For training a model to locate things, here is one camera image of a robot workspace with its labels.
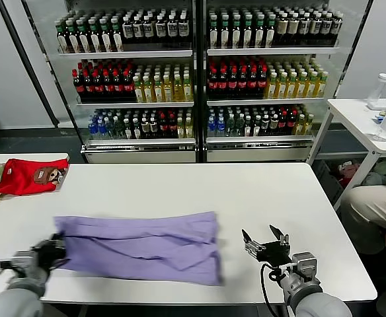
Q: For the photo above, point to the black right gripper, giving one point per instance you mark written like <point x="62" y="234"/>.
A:
<point x="277" y="252"/>

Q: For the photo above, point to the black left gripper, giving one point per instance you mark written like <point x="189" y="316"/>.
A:
<point x="49" y="254"/>

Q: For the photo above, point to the purple t-shirt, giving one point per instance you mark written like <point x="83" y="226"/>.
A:
<point x="140" y="244"/>

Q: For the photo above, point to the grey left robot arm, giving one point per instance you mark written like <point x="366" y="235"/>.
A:
<point x="14" y="300"/>

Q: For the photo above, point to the red t-shirt bear print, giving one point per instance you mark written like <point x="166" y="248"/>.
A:
<point x="20" y="178"/>

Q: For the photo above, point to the dark storage crate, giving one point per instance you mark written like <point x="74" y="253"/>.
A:
<point x="328" y="178"/>

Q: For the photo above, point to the red cloth bundle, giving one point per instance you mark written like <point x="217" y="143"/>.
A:
<point x="346" y="176"/>

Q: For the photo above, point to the person in beige trousers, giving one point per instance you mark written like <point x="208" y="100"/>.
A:
<point x="368" y="211"/>

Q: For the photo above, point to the small blue water bottle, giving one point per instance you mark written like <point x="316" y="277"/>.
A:
<point x="220" y="127"/>
<point x="92" y="128"/>
<point x="211" y="127"/>
<point x="101" y="128"/>

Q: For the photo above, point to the small dark bottle white label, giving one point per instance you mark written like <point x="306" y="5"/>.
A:
<point x="256" y="126"/>
<point x="135" y="129"/>
<point x="248" y="126"/>
<point x="127" y="129"/>

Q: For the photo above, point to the small dark bottle beige label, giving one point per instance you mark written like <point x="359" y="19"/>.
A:
<point x="144" y="128"/>
<point x="273" y="124"/>
<point x="153" y="128"/>
<point x="265" y="125"/>

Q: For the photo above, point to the small red cap cola bottle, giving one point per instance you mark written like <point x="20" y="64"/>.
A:
<point x="291" y="123"/>
<point x="282" y="123"/>
<point x="171" y="127"/>
<point x="162" y="127"/>

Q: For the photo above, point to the small green tinted water bottle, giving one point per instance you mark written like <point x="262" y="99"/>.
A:
<point x="230" y="126"/>
<point x="239" y="126"/>
<point x="118" y="129"/>

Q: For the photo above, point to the small yellow tea bottle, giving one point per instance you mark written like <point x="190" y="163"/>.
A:
<point x="309" y="125"/>
<point x="300" y="125"/>
<point x="187" y="128"/>
<point x="179" y="128"/>

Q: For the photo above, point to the white side table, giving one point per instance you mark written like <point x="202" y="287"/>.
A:
<point x="351" y="112"/>

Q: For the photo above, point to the yellow tea bottle green cap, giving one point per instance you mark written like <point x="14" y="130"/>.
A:
<point x="177" y="90"/>
<point x="272" y="86"/>
<point x="312" y="86"/>
<point x="292" y="86"/>
<point x="322" y="86"/>
<point x="147" y="90"/>
<point x="167" y="90"/>
<point x="187" y="89"/>
<point x="282" y="86"/>
<point x="137" y="90"/>
<point x="157" y="90"/>
<point x="302" y="86"/>

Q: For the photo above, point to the small blue packet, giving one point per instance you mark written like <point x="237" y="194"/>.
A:
<point x="377" y="118"/>

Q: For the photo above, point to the clear carafe white cap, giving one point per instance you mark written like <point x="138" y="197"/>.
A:
<point x="379" y="95"/>

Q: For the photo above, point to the open beverage display cooler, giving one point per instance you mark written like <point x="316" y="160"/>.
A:
<point x="271" y="51"/>
<point x="125" y="54"/>

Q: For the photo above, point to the dark drink bottle green cap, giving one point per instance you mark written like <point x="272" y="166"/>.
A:
<point x="213" y="36"/>
<point x="83" y="39"/>
<point x="94" y="39"/>
<point x="117" y="37"/>
<point x="61" y="41"/>
<point x="270" y="36"/>
<point x="236" y="36"/>
<point x="106" y="38"/>
<point x="248" y="36"/>
<point x="225" y="36"/>
<point x="259" y="36"/>
<point x="72" y="40"/>

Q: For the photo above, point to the dark tea bottle beige label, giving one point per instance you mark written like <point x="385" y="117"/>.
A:
<point x="281" y="28"/>
<point x="304" y="28"/>
<point x="293" y="28"/>
<point x="315" y="28"/>
<point x="326" y="28"/>
<point x="336" y="28"/>

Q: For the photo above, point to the dark tea bottle black label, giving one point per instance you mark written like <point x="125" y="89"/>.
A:
<point x="149" y="30"/>
<point x="161" y="30"/>
<point x="183" y="29"/>
<point x="172" y="30"/>
<point x="127" y="31"/>
<point x="138" y="31"/>

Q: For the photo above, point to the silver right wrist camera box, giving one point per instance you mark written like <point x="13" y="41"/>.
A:
<point x="304" y="262"/>

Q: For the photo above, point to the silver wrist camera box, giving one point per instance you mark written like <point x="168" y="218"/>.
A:
<point x="304" y="262"/>
<point x="22" y="258"/>

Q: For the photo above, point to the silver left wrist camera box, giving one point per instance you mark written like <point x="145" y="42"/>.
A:
<point x="22" y="258"/>

